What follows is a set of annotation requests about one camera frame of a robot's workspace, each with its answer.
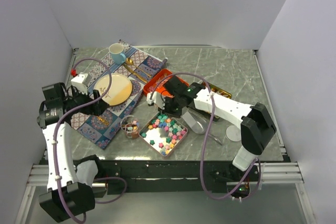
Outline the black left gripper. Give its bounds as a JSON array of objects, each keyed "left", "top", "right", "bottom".
[{"left": 62, "top": 85, "right": 109, "bottom": 116}]

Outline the silver metal scoop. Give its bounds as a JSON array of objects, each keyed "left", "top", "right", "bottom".
[{"left": 181, "top": 110, "right": 208, "bottom": 135}]

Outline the orange candy tin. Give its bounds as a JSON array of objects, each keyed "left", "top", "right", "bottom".
[{"left": 143, "top": 68, "right": 190, "bottom": 99}]

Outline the pink star candy tin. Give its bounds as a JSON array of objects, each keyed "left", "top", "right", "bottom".
[{"left": 139, "top": 112, "right": 188, "bottom": 157}]

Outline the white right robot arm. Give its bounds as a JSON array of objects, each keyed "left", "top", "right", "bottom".
[{"left": 163, "top": 76, "right": 277, "bottom": 182}]

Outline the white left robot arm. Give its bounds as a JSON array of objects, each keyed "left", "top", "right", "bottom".
[{"left": 37, "top": 82, "right": 108, "bottom": 223}]

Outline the gold fork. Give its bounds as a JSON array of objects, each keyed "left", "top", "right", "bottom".
[{"left": 97, "top": 116, "right": 109, "bottom": 125}]

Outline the cream floral plate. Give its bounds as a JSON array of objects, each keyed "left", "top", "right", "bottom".
[{"left": 94, "top": 73, "right": 132, "bottom": 106}]

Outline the clear glass jar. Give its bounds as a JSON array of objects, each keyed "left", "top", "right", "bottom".
[{"left": 120, "top": 115, "right": 140, "bottom": 139}]

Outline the gold knife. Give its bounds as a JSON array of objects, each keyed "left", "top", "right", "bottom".
[{"left": 122, "top": 63, "right": 147, "bottom": 83}]

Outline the gold lollipop tin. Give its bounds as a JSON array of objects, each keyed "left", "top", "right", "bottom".
[{"left": 209, "top": 83, "right": 232, "bottom": 99}]

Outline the gold spoon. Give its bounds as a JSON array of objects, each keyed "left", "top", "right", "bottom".
[{"left": 125, "top": 58, "right": 152, "bottom": 78}]

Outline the blue white mug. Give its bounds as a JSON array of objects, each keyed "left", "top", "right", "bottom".
[{"left": 109, "top": 43, "right": 127, "bottom": 65}]

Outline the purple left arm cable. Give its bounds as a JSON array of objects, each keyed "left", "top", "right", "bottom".
[{"left": 52, "top": 58, "right": 128, "bottom": 224}]

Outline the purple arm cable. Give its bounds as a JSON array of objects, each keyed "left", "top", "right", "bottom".
[
  {"left": 52, "top": 58, "right": 128, "bottom": 224},
  {"left": 150, "top": 72, "right": 263, "bottom": 200}
]

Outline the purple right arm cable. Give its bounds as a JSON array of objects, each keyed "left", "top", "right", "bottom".
[{"left": 150, "top": 72, "right": 263, "bottom": 200}]

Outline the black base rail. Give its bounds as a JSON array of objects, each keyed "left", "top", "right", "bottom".
[{"left": 96, "top": 161, "right": 261, "bottom": 198}]

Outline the aluminium frame rail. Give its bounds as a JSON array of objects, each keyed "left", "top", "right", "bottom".
[{"left": 26, "top": 140, "right": 305, "bottom": 187}]

